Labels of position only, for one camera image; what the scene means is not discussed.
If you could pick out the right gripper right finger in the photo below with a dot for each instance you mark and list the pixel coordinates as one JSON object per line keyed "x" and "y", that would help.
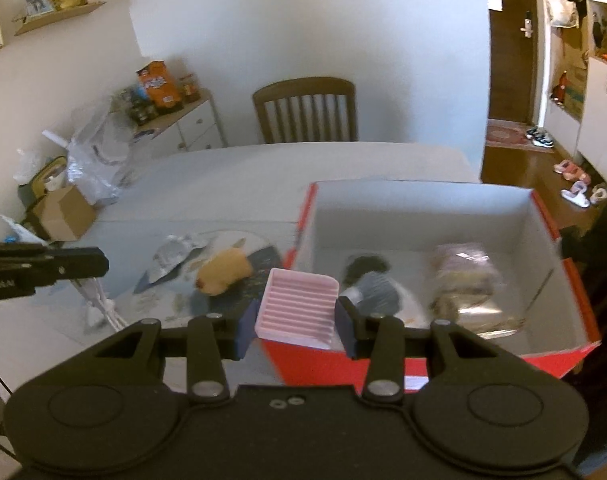
{"x": 386, "y": 343}

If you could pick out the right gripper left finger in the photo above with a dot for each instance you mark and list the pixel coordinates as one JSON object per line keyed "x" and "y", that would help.
{"x": 212, "y": 339}

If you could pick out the blue white sock bundle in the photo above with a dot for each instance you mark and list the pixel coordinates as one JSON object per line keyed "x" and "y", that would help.
{"x": 368, "y": 284}

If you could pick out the yellow pig plush toy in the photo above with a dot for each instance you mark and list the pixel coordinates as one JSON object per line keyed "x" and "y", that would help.
{"x": 222, "y": 271}

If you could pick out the pink soap dish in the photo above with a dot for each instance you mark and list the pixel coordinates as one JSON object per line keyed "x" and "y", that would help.
{"x": 298, "y": 308}

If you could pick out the printed silver foil wrapper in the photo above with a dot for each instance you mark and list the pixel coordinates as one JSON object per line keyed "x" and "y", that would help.
{"x": 172, "y": 254}

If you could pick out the brown cardboard box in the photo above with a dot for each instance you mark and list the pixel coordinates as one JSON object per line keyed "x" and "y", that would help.
{"x": 63, "y": 215}

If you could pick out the white ceramic figurine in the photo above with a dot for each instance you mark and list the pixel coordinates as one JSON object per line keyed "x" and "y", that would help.
{"x": 101, "y": 309}

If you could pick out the silver foil snack packet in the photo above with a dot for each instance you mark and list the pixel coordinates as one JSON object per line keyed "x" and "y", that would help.
{"x": 483, "y": 314}

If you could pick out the red white cardboard box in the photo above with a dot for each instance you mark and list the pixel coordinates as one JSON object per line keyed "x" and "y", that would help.
{"x": 404, "y": 222}

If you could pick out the clear plastic bag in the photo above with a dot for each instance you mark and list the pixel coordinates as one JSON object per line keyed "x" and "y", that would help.
{"x": 98, "y": 150}

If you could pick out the white drawer cabinet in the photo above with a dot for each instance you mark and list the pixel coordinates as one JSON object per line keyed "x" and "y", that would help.
{"x": 193, "y": 128}

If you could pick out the orange snack bag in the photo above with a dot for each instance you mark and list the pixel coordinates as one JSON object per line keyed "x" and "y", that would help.
{"x": 160, "y": 87}

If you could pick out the white slippers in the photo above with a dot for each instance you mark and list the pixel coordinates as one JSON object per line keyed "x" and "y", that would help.
{"x": 582, "y": 196}

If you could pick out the patterned door mat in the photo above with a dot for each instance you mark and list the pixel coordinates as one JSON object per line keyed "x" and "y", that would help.
{"x": 505, "y": 134}

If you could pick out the pink slippers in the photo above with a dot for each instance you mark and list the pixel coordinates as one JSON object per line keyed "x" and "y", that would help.
{"x": 571, "y": 172}

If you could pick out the dark sneakers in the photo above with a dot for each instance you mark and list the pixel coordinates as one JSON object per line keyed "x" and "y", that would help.
{"x": 539, "y": 138}

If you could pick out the brown wooden chair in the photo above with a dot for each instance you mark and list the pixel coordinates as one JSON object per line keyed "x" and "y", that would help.
{"x": 310, "y": 109}

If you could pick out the white shoe cabinet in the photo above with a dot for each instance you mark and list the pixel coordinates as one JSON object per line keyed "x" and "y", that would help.
{"x": 592, "y": 144}

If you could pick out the brown door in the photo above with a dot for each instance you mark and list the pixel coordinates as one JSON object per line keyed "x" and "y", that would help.
{"x": 512, "y": 59}

